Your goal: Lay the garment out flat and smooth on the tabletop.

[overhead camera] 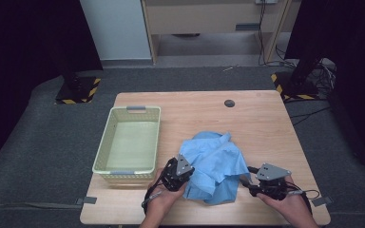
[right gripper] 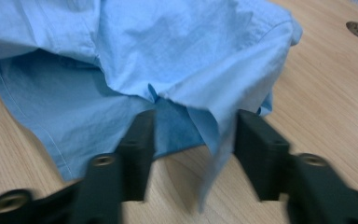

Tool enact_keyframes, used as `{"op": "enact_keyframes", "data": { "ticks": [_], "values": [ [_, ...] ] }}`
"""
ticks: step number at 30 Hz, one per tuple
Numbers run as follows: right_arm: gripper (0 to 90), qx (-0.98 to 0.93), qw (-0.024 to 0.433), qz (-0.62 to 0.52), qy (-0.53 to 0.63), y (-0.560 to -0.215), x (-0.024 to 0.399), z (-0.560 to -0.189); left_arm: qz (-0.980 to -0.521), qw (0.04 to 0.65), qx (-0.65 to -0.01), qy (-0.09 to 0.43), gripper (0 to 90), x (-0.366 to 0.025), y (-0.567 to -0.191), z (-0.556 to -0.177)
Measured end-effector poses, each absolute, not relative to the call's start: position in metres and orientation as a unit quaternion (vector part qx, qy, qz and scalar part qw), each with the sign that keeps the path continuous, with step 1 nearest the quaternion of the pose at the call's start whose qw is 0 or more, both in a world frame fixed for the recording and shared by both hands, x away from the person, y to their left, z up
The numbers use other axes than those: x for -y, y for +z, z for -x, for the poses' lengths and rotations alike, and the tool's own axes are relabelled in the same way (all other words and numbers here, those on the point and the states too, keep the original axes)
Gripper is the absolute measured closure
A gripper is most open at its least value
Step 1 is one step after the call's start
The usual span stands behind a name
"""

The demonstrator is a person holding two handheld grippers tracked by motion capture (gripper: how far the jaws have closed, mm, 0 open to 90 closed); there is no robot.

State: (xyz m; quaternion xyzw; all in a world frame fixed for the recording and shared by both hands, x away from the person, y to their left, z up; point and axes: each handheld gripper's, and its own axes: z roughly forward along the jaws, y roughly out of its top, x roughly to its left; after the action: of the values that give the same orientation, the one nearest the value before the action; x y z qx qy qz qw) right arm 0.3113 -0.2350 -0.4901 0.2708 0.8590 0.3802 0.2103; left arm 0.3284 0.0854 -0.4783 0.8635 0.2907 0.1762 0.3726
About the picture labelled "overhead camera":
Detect grey tape piece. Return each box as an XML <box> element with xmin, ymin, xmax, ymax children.
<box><xmin>75</xmin><ymin>196</ymin><xmax>98</xmax><ymax>206</ymax></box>
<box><xmin>311</xmin><ymin>196</ymin><xmax>334</xmax><ymax>207</ymax></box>

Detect person's right hand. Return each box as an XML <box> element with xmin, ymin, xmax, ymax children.
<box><xmin>256</xmin><ymin>176</ymin><xmax>317</xmax><ymax>224</ymax></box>

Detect bundle of floor cables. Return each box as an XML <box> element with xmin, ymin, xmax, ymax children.
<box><xmin>313</xmin><ymin>58</ymin><xmax>338</xmax><ymax>93</ymax></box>

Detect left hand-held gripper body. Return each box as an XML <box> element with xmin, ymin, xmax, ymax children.
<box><xmin>162</xmin><ymin>153</ymin><xmax>196</xmax><ymax>193</ymax></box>

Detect white partition panel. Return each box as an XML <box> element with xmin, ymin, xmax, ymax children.
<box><xmin>79</xmin><ymin>0</ymin><xmax>153</xmax><ymax>61</ymax></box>

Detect black stand with striped base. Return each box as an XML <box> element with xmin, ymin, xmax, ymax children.
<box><xmin>55</xmin><ymin>56</ymin><xmax>103</xmax><ymax>105</ymax></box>
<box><xmin>270</xmin><ymin>56</ymin><xmax>322</xmax><ymax>102</ymax></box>

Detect black hanging desk cables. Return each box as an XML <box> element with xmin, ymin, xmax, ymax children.
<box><xmin>258</xmin><ymin>3</ymin><xmax>298</xmax><ymax>68</ymax></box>

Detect black floor cable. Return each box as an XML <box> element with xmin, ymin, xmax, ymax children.
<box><xmin>289</xmin><ymin>105</ymin><xmax>332</xmax><ymax>126</ymax></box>

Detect right hand-held gripper cable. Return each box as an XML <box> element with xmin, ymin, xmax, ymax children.
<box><xmin>284</xmin><ymin>181</ymin><xmax>321</xmax><ymax>217</ymax></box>

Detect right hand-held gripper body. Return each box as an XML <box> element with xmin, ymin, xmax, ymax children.
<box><xmin>253</xmin><ymin>162</ymin><xmax>293</xmax><ymax>201</ymax></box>

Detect black curtain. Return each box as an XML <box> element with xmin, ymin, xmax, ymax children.
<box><xmin>0</xmin><ymin>0</ymin><xmax>104</xmax><ymax>174</ymax></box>
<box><xmin>284</xmin><ymin>0</ymin><xmax>365</xmax><ymax>174</ymax></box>

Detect light blue short-sleeved shirt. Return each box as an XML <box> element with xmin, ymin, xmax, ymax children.
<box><xmin>179</xmin><ymin>131</ymin><xmax>251</xmax><ymax>205</ymax></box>

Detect person's left hand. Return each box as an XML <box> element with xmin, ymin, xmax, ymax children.
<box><xmin>144</xmin><ymin>168</ymin><xmax>188</xmax><ymax>220</ymax></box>

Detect light green plastic basket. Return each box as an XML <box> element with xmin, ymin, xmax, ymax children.
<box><xmin>91</xmin><ymin>105</ymin><xmax>162</xmax><ymax>185</ymax></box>

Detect grey drawer handle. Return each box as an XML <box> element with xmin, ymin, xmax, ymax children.
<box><xmin>235</xmin><ymin>22</ymin><xmax>261</xmax><ymax>32</ymax></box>

